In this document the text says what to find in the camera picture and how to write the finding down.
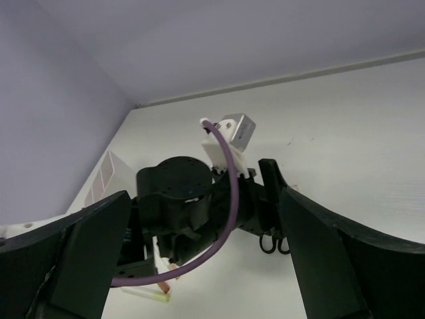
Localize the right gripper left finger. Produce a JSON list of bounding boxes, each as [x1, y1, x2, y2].
[[1, 191, 131, 318]]

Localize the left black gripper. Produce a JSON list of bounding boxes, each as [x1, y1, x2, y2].
[[199, 159, 288, 236]]

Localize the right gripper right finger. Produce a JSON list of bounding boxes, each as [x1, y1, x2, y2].
[[281, 188, 424, 318]]

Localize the black handled scissors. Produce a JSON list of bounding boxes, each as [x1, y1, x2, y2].
[[259, 235, 290, 255]]

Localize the white pencil yellow tip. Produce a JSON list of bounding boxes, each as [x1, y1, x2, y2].
[[121, 286, 171, 303]]

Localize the white compartment organizer box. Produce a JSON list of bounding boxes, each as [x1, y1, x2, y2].
[[84, 151, 137, 207]]

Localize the white pencil brown eraser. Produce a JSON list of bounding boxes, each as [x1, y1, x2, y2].
[[157, 263, 178, 294]]

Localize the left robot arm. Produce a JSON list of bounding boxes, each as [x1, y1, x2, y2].
[[1, 156, 288, 293]]

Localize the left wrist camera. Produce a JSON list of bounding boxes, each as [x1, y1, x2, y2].
[[202, 113, 256, 178]]

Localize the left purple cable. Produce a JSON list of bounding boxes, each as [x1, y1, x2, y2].
[[111, 120, 240, 288]]

